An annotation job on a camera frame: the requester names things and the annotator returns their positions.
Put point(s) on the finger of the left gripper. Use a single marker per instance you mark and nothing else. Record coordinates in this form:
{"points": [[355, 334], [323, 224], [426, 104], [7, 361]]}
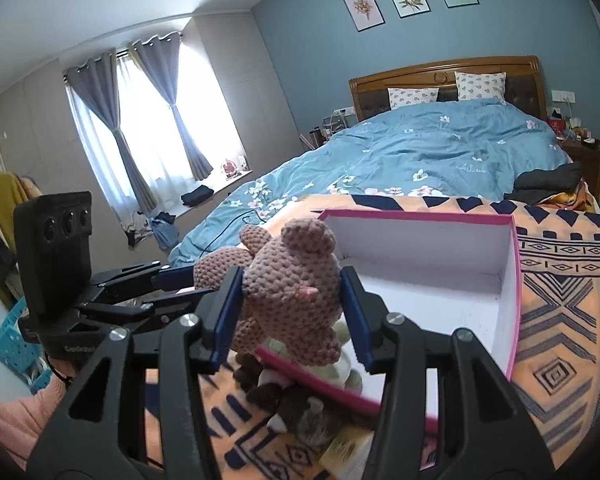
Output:
{"points": [[169, 278], [181, 302]]}

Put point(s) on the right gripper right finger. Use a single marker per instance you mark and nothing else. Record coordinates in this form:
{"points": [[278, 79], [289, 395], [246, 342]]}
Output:
{"points": [[484, 431]]}

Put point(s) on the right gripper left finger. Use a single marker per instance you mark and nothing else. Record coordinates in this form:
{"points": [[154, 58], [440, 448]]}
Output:
{"points": [[98, 429]]}

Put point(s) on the pink crochet plush toy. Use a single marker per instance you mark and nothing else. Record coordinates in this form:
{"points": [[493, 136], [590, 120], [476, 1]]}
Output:
{"points": [[290, 289]]}

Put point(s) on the brown raccoon plush toy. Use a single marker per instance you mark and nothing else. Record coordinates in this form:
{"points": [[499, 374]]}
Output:
{"points": [[294, 409]]}

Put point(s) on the left forearm pink sleeve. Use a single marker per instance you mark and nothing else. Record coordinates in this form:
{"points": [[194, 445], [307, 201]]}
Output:
{"points": [[23, 420]]}

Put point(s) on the left hand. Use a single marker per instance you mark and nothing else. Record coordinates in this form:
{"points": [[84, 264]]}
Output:
{"points": [[63, 370]]}

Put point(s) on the turquoise plastic basket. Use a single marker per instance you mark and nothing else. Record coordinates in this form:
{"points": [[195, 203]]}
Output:
{"points": [[25, 360]]}

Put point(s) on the blue clothes on floor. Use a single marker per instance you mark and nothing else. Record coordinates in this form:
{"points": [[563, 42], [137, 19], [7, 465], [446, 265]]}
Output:
{"points": [[165, 231]]}

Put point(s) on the dark clothes on windowsill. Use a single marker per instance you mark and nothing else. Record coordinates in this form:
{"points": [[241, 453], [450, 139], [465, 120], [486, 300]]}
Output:
{"points": [[198, 196]]}

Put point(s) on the gold tissue pack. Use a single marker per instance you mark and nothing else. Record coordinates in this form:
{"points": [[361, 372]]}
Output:
{"points": [[346, 457]]}

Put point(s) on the green plush toy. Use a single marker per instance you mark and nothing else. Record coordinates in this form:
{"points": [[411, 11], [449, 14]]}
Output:
{"points": [[340, 373]]}

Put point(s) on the pink storage box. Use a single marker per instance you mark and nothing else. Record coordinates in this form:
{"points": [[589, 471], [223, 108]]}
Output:
{"points": [[443, 271]]}

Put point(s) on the yellow hanging garment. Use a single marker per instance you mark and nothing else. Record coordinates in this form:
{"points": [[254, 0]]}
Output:
{"points": [[12, 194]]}

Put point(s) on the left blue curtain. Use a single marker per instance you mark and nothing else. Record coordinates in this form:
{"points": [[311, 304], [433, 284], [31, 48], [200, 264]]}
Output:
{"points": [[96, 84]]}

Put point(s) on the blue curtain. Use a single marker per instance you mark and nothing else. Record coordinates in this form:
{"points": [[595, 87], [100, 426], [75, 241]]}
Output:
{"points": [[158, 58], [96, 84]]}

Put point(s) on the right blue curtain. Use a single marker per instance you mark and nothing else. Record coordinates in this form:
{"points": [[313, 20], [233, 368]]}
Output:
{"points": [[158, 58]]}

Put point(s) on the black clothing on bed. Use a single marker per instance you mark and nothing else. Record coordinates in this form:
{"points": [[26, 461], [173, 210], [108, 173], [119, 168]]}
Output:
{"points": [[535, 186]]}

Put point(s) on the wooden bed headboard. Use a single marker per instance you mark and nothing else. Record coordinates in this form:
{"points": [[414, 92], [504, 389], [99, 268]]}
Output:
{"points": [[524, 86]]}

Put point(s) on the blue floral duvet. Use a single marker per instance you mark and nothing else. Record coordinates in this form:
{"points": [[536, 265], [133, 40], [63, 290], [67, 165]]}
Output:
{"points": [[456, 148]]}

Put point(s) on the left white patterned pillow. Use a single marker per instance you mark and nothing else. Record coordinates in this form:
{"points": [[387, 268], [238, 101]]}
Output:
{"points": [[402, 97]]}

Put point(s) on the white patterned pillow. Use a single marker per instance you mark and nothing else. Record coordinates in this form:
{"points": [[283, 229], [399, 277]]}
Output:
{"points": [[480, 86], [402, 97]]}

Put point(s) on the wooden nightstand with clutter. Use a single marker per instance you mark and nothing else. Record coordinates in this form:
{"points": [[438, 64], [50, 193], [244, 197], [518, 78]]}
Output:
{"points": [[581, 146]]}

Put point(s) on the right white patterned pillow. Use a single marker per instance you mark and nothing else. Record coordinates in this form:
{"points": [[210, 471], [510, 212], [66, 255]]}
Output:
{"points": [[480, 86]]}

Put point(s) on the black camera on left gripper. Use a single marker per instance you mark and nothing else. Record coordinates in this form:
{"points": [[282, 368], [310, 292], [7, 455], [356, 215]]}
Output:
{"points": [[52, 235]]}

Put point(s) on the left flower wall picture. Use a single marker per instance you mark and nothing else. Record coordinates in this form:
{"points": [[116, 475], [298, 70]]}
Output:
{"points": [[365, 14]]}

